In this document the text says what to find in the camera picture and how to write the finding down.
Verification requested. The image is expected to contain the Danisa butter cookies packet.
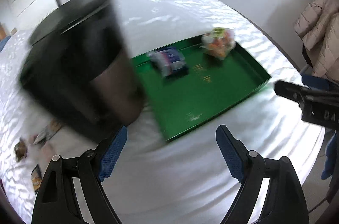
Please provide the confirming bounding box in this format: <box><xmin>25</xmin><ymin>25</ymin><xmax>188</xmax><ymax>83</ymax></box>
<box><xmin>31</xmin><ymin>164</ymin><xmax>43</xmax><ymax>195</ymax></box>

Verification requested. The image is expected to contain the white blue newsprint packet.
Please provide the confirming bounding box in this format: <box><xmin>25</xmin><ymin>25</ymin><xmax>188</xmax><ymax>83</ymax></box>
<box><xmin>33</xmin><ymin>119</ymin><xmax>63</xmax><ymax>145</ymax></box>

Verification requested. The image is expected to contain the brown oat snack bag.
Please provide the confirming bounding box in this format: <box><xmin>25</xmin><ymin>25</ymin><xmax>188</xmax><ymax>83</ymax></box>
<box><xmin>14</xmin><ymin>138</ymin><xmax>28</xmax><ymax>162</ymax></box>

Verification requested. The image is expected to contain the dried fruit clear bag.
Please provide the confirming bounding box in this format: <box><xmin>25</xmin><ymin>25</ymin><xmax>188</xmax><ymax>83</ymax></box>
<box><xmin>200</xmin><ymin>27</ymin><xmax>236</xmax><ymax>60</ymax></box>

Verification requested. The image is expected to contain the blue silver snack packet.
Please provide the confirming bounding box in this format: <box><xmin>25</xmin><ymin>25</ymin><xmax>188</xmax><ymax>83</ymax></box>
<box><xmin>147</xmin><ymin>46</ymin><xmax>189</xmax><ymax>78</ymax></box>

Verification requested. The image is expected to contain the beige down jacket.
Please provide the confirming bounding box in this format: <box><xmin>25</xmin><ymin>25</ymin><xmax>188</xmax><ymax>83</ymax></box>
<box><xmin>294</xmin><ymin>0</ymin><xmax>338</xmax><ymax>83</ymax></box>

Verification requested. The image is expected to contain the bronze black kettle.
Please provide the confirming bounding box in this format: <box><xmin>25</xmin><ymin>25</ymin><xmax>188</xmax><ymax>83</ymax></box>
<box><xmin>19</xmin><ymin>0</ymin><xmax>145</xmax><ymax>142</ymax></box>

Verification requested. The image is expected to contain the green tray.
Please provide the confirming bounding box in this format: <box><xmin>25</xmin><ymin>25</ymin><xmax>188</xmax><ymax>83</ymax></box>
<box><xmin>132</xmin><ymin>36</ymin><xmax>271</xmax><ymax>142</ymax></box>

